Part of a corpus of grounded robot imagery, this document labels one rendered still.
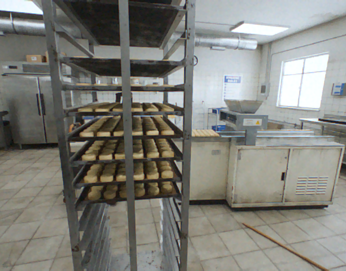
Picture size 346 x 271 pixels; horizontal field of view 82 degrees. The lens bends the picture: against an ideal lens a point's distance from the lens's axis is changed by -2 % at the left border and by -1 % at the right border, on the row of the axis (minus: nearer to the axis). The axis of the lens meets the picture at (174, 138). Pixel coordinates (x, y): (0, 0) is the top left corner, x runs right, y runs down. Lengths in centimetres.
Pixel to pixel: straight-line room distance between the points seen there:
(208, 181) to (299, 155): 108
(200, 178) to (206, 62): 483
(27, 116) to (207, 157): 451
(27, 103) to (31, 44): 172
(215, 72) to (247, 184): 490
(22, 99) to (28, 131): 74
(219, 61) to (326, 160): 489
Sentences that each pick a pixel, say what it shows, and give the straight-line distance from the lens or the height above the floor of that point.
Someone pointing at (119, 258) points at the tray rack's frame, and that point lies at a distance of 182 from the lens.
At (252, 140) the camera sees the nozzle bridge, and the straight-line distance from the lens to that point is 233.
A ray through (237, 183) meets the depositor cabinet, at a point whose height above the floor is 39.
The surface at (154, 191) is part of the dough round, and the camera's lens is 90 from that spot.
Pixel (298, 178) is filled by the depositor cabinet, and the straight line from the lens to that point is 278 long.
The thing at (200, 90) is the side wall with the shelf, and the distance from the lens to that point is 665.
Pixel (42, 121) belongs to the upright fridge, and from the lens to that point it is 570.
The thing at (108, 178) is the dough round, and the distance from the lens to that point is 84.
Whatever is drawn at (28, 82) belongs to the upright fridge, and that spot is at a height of 161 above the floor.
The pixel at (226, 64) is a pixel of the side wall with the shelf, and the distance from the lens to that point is 706.
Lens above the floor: 139
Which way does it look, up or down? 13 degrees down
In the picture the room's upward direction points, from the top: 1 degrees clockwise
